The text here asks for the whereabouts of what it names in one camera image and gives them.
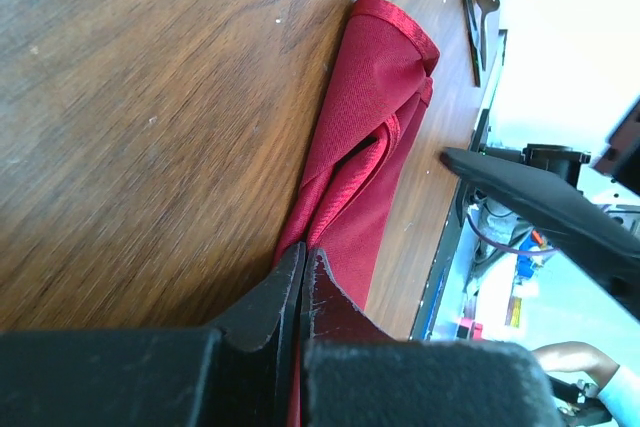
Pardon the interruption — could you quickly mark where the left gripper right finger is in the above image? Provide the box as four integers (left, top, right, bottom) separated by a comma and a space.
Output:
300, 249, 562, 426

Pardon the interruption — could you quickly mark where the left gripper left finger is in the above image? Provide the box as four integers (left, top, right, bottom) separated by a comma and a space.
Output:
1, 243, 306, 426

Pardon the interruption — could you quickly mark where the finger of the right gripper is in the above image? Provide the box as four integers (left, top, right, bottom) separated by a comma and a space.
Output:
440, 147, 639, 317

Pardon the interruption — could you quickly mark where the red cloth napkin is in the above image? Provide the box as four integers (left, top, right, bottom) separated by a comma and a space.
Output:
272, 0, 442, 427

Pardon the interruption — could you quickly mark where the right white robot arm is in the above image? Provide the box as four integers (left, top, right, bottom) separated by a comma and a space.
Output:
440, 144, 639, 316

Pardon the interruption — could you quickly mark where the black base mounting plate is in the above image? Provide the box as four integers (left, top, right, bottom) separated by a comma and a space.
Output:
409, 29, 508, 341

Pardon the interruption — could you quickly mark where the silver knife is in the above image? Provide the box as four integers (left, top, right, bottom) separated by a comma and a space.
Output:
462, 0, 482, 88

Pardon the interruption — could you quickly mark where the silver fork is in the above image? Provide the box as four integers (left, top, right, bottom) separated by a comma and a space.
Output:
472, 0, 501, 66

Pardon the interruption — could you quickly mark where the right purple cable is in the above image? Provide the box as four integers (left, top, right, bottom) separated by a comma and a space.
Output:
464, 206, 559, 254

